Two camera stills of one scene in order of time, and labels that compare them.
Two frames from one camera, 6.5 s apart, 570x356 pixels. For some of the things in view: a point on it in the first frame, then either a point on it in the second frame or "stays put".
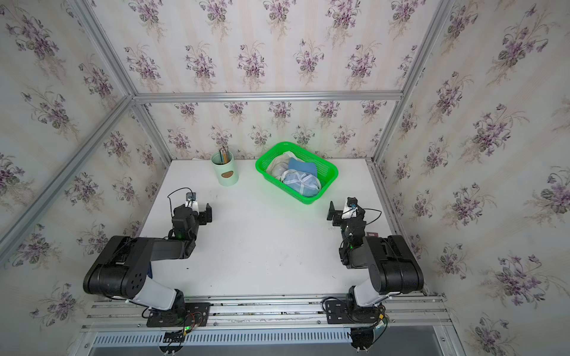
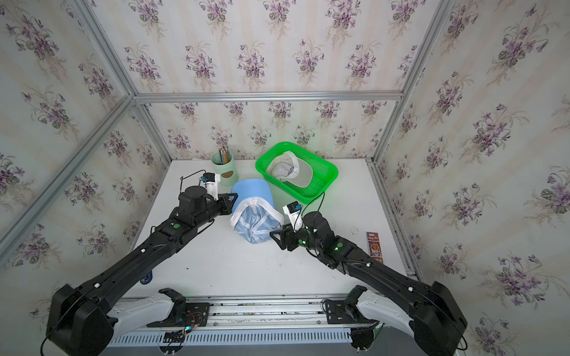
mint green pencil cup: x=227 y=173 stays put
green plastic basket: x=326 y=170 stays put
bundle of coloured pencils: x=224 y=154 stays put
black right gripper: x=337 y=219 → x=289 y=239
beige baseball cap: x=280 y=163 stays put
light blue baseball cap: x=301 y=177 → x=254 y=215
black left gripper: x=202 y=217 → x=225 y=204
